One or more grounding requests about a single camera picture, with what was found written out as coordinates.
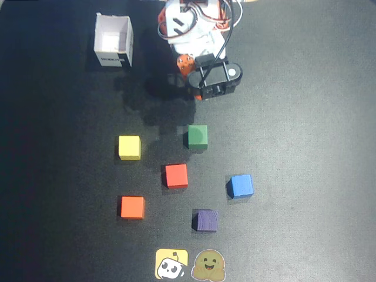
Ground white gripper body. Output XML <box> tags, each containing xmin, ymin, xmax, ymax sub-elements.
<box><xmin>169</xmin><ymin>28</ymin><xmax>227</xmax><ymax>68</ymax></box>

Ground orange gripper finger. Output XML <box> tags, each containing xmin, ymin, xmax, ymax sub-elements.
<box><xmin>176</xmin><ymin>54</ymin><xmax>196</xmax><ymax>79</ymax></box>

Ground purple cube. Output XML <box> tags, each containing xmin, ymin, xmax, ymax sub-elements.
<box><xmin>192</xmin><ymin>209</ymin><xmax>219</xmax><ymax>233</ymax></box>

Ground green cube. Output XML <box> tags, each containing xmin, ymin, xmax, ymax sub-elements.
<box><xmin>183</xmin><ymin>125</ymin><xmax>209</xmax><ymax>151</ymax></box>

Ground yellow cube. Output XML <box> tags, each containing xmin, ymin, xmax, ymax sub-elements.
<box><xmin>118</xmin><ymin>135</ymin><xmax>142</xmax><ymax>161</ymax></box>

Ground red cube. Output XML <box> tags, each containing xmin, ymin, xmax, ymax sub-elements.
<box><xmin>162</xmin><ymin>163</ymin><xmax>189</xmax><ymax>189</ymax></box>

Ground blue cube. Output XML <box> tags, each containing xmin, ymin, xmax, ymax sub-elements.
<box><xmin>226</xmin><ymin>174</ymin><xmax>254</xmax><ymax>200</ymax></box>

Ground orange cube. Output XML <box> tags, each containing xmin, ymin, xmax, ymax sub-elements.
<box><xmin>117</xmin><ymin>196</ymin><xmax>146</xmax><ymax>220</ymax></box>

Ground black wrist webcam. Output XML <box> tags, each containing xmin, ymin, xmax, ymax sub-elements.
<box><xmin>186</xmin><ymin>61</ymin><xmax>244</xmax><ymax>101</ymax></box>

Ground white open cardboard box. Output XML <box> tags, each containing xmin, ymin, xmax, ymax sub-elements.
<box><xmin>93</xmin><ymin>12</ymin><xmax>135</xmax><ymax>68</ymax></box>

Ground yellow robot logo sticker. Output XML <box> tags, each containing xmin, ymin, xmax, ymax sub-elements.
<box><xmin>155</xmin><ymin>249</ymin><xmax>189</xmax><ymax>280</ymax></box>

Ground hugging face emoji sticker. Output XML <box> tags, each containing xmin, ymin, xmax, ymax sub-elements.
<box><xmin>191</xmin><ymin>249</ymin><xmax>227</xmax><ymax>280</ymax></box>

